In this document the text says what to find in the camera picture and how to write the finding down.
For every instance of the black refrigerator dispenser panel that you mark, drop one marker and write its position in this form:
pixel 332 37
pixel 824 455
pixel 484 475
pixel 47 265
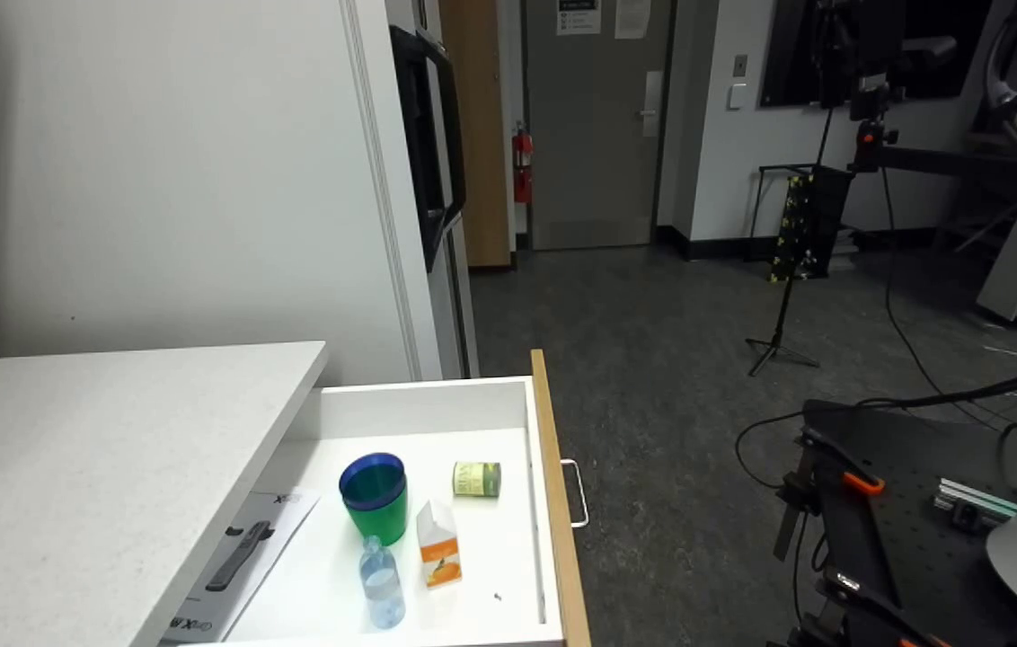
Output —
pixel 429 147

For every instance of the white light switch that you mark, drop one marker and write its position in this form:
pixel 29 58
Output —
pixel 738 95

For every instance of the orange clamp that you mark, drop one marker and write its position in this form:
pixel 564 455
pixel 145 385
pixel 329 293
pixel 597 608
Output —
pixel 863 482

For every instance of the black LED light panel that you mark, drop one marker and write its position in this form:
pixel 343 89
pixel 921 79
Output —
pixel 809 221

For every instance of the black window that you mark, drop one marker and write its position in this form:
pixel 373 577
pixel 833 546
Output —
pixel 841 49

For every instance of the wooden front white drawer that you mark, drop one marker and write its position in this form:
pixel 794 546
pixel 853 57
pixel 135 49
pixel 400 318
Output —
pixel 490 564

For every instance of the white paper notice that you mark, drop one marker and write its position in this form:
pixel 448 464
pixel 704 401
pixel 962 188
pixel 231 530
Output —
pixel 577 16
pixel 634 19

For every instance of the clear plastic water bottle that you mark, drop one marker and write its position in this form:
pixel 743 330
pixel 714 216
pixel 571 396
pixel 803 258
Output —
pixel 381 594

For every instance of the blue green plastic cup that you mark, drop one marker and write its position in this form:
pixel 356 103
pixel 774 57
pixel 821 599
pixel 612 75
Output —
pixel 374 510

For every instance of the teal white tool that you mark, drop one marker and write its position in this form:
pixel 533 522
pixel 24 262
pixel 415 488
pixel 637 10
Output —
pixel 979 499

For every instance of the grey door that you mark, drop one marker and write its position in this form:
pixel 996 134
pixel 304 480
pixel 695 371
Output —
pixel 582 147

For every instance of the red fire extinguisher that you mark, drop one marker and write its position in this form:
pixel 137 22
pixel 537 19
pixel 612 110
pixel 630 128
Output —
pixel 524 168

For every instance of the black light stand tripod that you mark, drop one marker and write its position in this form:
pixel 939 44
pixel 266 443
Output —
pixel 783 324

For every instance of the black drawer slide rail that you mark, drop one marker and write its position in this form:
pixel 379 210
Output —
pixel 237 555

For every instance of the wooden wall panel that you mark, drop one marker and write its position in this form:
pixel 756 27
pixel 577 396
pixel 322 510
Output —
pixel 479 131

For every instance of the black camera on boom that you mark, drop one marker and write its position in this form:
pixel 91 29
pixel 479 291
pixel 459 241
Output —
pixel 876 103

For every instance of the small orange bottle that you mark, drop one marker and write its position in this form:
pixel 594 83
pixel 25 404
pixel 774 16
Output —
pixel 440 551

